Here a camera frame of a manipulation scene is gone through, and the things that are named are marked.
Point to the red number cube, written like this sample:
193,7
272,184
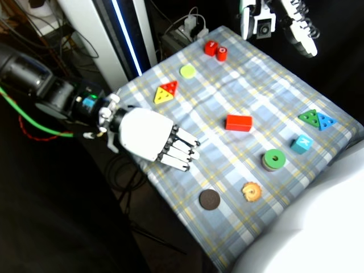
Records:
211,48

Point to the green triangle block with holes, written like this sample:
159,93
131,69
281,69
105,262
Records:
309,117

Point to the red cylinder block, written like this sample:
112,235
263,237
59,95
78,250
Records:
221,54

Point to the yellow triangle block with holes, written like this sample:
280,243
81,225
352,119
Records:
162,96

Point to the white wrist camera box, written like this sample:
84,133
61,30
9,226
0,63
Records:
265,27

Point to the white power adapter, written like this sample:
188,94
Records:
190,22

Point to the red rectangular block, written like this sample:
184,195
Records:
239,123

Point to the lime green disc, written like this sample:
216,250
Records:
187,71

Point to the blue triangle block with holes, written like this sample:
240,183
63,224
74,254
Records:
326,122

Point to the large white rounded shell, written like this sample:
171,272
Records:
312,227

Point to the red triangle block with holes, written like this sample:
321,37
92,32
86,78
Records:
171,86

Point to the grey power strip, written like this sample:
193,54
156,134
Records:
177,38

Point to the toy cookie with scalloped edge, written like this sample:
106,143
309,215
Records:
251,192

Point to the white column with light strip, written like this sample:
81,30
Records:
113,42

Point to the teal cube block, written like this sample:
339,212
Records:
301,144

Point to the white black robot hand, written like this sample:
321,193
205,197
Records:
301,37
145,133

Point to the dark brown round disc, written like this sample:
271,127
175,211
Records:
209,199

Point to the blue yellow plaid cloth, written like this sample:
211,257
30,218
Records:
216,159

